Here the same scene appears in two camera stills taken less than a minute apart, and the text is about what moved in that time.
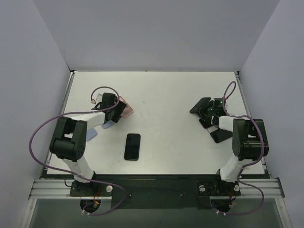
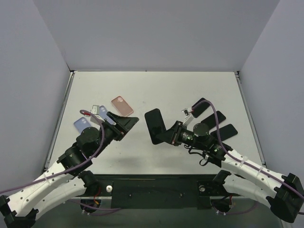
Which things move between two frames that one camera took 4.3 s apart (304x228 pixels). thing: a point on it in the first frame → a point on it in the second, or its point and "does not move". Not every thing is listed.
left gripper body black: x=119 y=108 → x=116 y=128
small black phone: x=132 y=148 → x=155 y=125
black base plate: x=156 y=191 does not move
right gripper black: x=205 y=114 → x=175 y=133
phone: x=221 y=135 does not move
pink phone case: x=128 y=110 does not move
